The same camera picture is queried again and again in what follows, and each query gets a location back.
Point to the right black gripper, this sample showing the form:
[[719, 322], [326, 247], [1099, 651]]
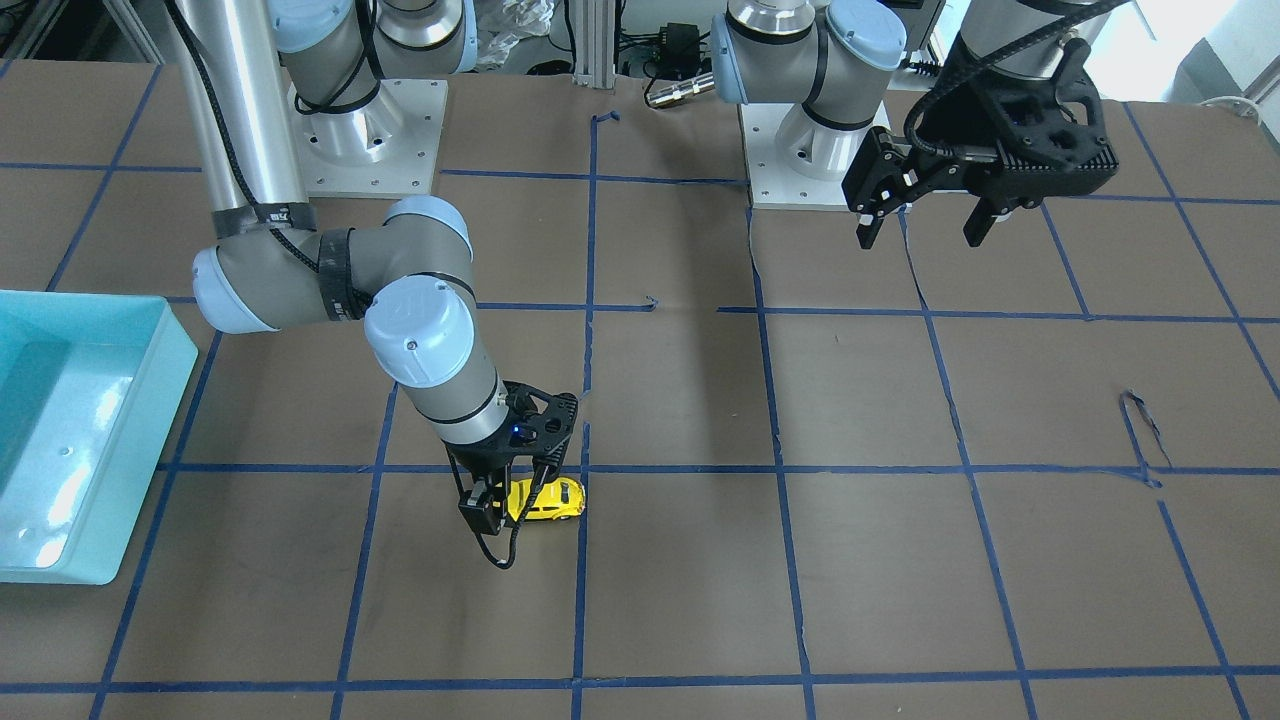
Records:
[[487, 462]]

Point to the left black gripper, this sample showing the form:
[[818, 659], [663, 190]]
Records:
[[951, 122]]

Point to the yellow beetle toy car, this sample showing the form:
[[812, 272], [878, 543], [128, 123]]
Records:
[[559, 499]]

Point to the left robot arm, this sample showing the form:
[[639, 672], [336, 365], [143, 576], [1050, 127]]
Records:
[[837, 60]]

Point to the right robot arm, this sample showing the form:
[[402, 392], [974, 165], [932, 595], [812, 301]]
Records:
[[264, 75]]

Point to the silver metal connector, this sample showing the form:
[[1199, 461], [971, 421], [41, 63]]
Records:
[[680, 91]]

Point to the brown paper table cover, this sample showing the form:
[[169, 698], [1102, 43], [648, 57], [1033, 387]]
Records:
[[1033, 479]]

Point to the turquoise plastic bin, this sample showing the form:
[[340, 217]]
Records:
[[90, 387]]

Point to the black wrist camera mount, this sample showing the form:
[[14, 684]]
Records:
[[539, 425]]

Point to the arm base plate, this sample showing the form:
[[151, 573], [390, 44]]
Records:
[[385, 150], [793, 161]]

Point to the aluminium frame post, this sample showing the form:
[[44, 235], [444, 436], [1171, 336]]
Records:
[[595, 36]]

